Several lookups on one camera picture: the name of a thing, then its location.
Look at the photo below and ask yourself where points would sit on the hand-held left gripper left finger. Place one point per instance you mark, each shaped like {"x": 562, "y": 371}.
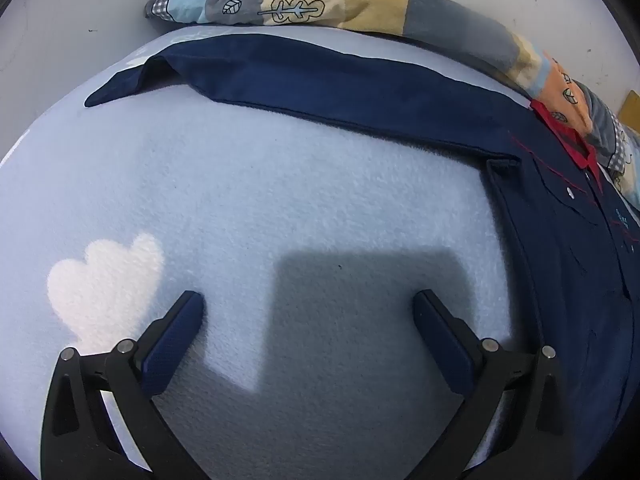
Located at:
{"x": 172, "y": 340}

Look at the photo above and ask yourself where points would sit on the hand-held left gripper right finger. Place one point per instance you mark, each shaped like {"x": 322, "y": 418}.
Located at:
{"x": 442, "y": 340}

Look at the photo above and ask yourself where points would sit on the navy blue work jacket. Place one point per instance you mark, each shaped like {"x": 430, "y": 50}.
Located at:
{"x": 350, "y": 85}

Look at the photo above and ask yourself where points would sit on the light blue cloud-print blanket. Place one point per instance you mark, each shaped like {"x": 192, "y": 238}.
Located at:
{"x": 250, "y": 185}

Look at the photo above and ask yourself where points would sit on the wooden board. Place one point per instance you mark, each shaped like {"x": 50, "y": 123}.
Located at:
{"x": 631, "y": 112}

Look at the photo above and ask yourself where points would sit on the patchwork leaf-print quilt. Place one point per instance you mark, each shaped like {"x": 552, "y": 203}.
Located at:
{"x": 380, "y": 5}

